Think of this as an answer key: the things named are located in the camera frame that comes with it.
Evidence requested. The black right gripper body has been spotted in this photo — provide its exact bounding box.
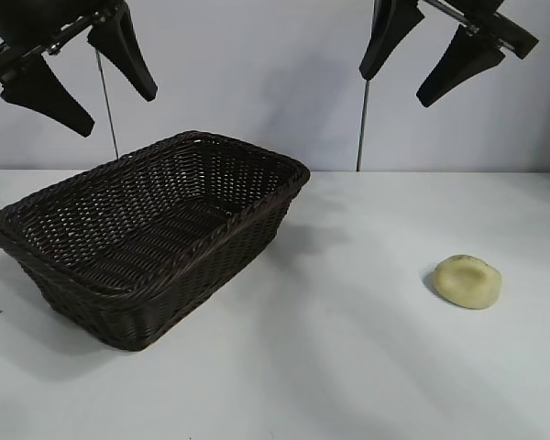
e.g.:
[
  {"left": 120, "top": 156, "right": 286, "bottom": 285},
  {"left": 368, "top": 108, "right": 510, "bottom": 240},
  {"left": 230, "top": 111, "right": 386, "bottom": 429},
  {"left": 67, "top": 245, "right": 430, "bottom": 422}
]
[{"left": 420, "top": 0, "right": 541, "bottom": 61}]

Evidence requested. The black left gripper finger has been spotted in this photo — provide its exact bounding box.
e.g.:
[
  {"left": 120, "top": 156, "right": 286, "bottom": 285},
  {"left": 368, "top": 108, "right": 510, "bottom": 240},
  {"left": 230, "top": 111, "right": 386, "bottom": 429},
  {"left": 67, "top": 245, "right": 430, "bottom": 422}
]
[
  {"left": 86, "top": 3, "right": 160, "bottom": 103},
  {"left": 0, "top": 54, "right": 96, "bottom": 138}
]

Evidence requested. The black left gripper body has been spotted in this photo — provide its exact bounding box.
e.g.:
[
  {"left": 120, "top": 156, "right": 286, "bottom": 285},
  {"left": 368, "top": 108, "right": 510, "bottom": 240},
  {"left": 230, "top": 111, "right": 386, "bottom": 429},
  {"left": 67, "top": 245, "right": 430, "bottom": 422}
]
[{"left": 0, "top": 0, "right": 129, "bottom": 96}]

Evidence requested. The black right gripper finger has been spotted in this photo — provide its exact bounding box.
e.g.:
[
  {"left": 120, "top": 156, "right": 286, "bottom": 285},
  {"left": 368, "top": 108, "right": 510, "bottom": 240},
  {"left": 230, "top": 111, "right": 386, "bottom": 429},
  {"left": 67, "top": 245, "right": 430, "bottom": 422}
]
[
  {"left": 358, "top": 0, "right": 427, "bottom": 83},
  {"left": 414, "top": 24, "right": 507, "bottom": 110}
]

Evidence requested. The dark brown woven basket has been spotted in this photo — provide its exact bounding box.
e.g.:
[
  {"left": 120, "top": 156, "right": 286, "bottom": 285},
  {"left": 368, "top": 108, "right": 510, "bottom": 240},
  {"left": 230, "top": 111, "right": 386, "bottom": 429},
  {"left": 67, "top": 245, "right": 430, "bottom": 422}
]
[{"left": 0, "top": 130, "right": 312, "bottom": 354}]

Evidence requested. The pale yellow egg yolk pastry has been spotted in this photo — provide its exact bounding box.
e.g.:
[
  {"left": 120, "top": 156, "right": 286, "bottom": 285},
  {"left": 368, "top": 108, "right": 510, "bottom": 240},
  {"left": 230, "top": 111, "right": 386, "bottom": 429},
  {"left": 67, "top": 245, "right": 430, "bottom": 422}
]
[{"left": 423, "top": 255, "right": 504, "bottom": 312}]

